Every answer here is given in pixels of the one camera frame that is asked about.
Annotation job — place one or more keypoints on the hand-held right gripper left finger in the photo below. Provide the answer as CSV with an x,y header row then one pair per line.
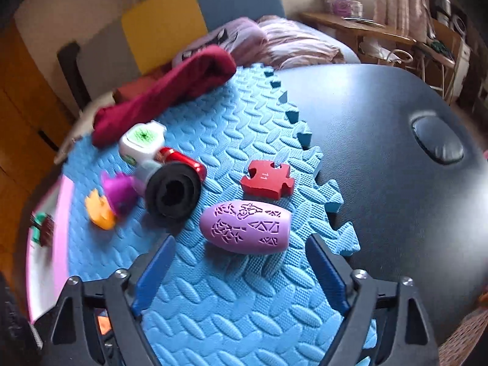
x,y
152,270

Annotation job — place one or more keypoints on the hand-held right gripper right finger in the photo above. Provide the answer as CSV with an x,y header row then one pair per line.
x,y
328,274

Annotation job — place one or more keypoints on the orange plastic toy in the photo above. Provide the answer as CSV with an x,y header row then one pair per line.
x,y
97,209

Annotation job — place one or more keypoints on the purple plastic toy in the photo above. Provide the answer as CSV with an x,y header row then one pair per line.
x,y
118,194

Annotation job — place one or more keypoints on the black foam roll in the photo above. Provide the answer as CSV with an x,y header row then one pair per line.
x,y
156,186

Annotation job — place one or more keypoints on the purple perforated oval shell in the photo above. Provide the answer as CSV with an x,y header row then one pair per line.
x,y
247,232

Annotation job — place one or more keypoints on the pink tray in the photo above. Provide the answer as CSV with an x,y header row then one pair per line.
x,y
61,259

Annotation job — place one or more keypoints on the red puzzle piece block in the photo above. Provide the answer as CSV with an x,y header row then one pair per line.
x,y
267,183

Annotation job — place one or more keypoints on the red metal cylinder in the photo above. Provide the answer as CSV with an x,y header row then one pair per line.
x,y
183,158

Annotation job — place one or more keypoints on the green and red toy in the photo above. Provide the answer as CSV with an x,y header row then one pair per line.
x,y
42,228

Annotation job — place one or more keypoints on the white and green plug-in device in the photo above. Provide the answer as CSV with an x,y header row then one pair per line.
x,y
143,137

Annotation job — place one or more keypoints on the pink patterned blanket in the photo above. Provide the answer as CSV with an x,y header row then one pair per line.
x,y
465,335

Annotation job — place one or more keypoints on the blue foam puzzle mat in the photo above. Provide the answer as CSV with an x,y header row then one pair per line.
x,y
236,129

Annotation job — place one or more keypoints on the black oval cushion plug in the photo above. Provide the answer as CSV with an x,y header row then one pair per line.
x,y
438,141

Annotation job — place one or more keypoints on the rust red cushion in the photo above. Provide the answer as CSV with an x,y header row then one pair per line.
x,y
131,85

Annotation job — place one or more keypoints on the dark red cloth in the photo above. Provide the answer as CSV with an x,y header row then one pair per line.
x,y
171,84

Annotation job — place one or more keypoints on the orange wooden wardrobe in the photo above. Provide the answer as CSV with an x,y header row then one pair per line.
x,y
23,103

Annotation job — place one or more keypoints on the grey yellow blue headboard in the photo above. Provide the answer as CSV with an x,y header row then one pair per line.
x,y
167,26

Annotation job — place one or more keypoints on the purple pillow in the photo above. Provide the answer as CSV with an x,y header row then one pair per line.
x,y
244,36

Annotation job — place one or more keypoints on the wooden desk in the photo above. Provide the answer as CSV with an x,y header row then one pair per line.
x,y
343,23

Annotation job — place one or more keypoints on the cardboard box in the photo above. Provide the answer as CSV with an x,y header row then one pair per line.
x,y
450,53

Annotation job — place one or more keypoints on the purple box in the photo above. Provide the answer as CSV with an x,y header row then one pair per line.
x,y
343,5

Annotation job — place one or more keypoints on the pink curtain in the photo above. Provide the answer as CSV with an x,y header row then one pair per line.
x,y
396,0

